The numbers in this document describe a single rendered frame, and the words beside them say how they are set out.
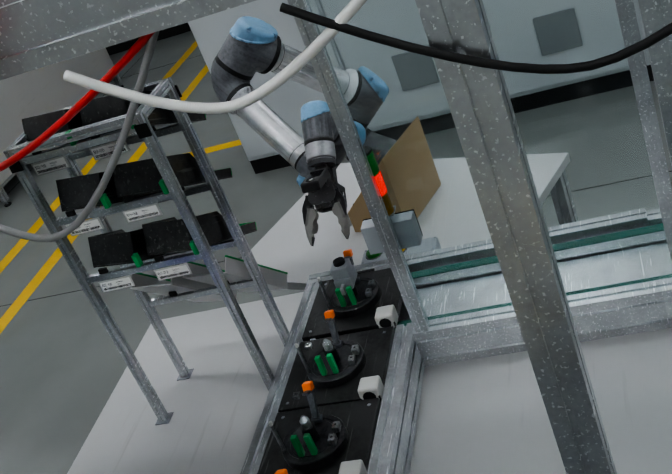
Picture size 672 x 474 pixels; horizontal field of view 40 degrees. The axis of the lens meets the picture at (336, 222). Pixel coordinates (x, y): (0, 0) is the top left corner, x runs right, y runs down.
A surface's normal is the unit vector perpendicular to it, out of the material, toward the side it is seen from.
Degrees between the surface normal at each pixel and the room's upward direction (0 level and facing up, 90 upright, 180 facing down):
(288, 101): 90
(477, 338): 90
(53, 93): 90
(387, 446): 0
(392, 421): 0
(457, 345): 90
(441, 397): 0
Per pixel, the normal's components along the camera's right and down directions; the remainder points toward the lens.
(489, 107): -0.18, 0.52
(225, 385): -0.34, -0.83
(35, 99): 0.92, -0.19
